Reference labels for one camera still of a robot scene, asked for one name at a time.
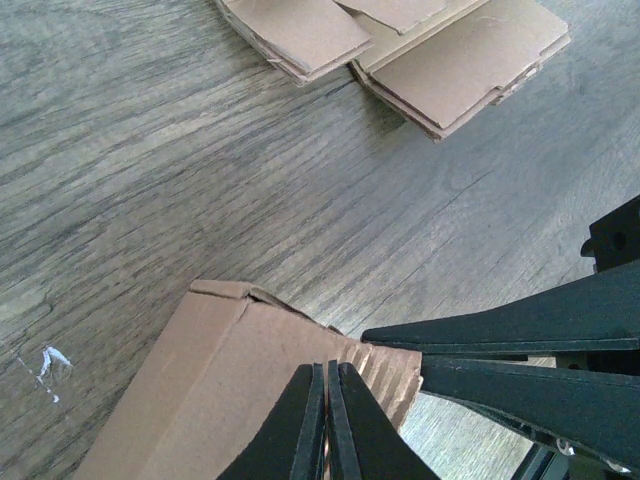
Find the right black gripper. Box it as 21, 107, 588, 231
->
361, 196, 640, 356

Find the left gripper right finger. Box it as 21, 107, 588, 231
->
327, 360, 438, 480

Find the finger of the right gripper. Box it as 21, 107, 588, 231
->
421, 356, 639, 465

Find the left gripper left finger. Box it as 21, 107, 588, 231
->
219, 363, 325, 479

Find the cardboard box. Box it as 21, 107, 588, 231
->
75, 280, 422, 479

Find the stack of flat cardboard blanks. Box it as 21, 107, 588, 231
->
216, 0, 571, 141

